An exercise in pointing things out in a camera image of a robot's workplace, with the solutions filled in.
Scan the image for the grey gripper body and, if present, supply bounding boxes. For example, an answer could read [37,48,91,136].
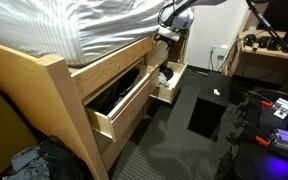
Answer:
[154,27,182,45]

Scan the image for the wooden drawer with black clothes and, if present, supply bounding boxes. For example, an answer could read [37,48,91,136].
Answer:
[84,64,161,144]

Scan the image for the wooden drawer with grey cloth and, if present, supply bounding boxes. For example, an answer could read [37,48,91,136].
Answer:
[149,60,189,105]

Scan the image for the plain wooden drawer front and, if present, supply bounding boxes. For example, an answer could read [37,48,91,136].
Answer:
[95,105,147,158]
[100,114,147,172]

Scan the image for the dark navy garment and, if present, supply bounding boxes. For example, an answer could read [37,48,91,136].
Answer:
[159,65,175,81]

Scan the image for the crumpled grey white garment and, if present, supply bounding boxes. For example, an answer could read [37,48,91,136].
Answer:
[157,71,168,88]

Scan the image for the white power adapter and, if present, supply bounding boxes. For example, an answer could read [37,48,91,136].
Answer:
[217,44,229,58]

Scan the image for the pile of black clothes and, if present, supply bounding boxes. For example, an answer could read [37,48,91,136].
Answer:
[97,68,141,116]

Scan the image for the black headphones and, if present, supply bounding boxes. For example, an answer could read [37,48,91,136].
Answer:
[243,33,272,50]

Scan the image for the black computer tower case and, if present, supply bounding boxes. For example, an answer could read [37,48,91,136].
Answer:
[187,70,232,143]

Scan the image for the wooden desk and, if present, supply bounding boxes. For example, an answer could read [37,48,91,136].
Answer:
[222,29,288,86]

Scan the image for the mattress with white sheet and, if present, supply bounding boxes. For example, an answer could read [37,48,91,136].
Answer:
[0,0,172,68]

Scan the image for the black computer monitor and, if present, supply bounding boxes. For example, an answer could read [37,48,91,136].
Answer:
[256,0,288,34]

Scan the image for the black robot table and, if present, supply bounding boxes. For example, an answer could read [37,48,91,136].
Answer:
[213,89,288,180]

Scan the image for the crumpled clothes pile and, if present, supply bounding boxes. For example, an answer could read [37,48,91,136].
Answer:
[37,135,90,180]

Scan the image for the grey blue floor garment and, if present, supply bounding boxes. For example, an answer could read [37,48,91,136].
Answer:
[2,143,53,180]

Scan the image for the tan furniture panel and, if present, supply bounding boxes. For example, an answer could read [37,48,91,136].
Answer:
[0,71,41,180]

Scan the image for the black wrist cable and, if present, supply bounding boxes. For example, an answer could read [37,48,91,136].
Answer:
[157,0,179,29]

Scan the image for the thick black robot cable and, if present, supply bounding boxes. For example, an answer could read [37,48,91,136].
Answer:
[245,0,288,68]

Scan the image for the orange handled clamp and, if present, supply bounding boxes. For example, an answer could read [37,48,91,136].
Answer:
[238,118,272,147]
[242,94,274,113]

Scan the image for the wooden bed frame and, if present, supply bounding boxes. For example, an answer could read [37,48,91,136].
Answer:
[0,31,188,180]

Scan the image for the silver metal bracket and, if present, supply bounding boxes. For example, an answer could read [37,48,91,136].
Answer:
[273,97,288,120]

